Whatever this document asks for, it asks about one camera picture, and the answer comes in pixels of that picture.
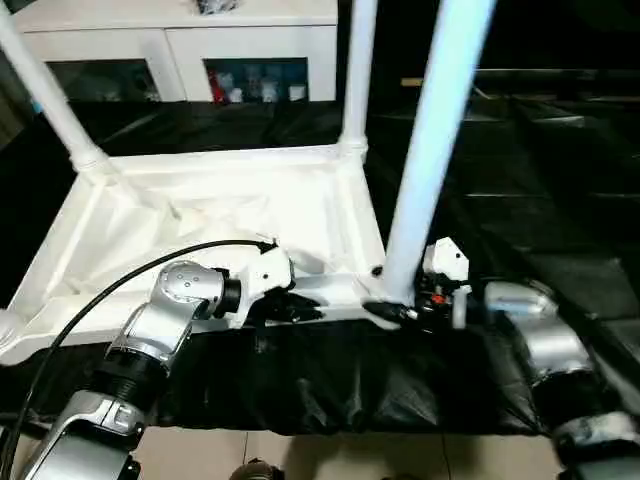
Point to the white plastic table top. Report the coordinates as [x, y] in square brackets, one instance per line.
[200, 200]

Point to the clear bag of dark parts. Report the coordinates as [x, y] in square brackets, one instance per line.
[217, 6]

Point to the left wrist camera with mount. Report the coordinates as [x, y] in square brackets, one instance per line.
[265, 270]

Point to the white cabinet with glass doors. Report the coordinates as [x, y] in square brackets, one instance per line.
[175, 40]

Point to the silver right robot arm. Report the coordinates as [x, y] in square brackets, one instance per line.
[555, 345]

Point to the small beige label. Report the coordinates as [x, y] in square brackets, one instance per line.
[410, 81]

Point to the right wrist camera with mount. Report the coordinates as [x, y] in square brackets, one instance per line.
[447, 257]

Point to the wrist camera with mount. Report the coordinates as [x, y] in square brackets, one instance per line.
[265, 270]
[447, 257]

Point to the black low shelf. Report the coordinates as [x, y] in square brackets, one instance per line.
[550, 80]

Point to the dark brown round object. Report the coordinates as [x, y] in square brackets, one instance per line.
[257, 471]

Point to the black work mat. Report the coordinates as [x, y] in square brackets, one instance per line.
[525, 200]

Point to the red toy figure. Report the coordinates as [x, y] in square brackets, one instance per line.
[214, 89]

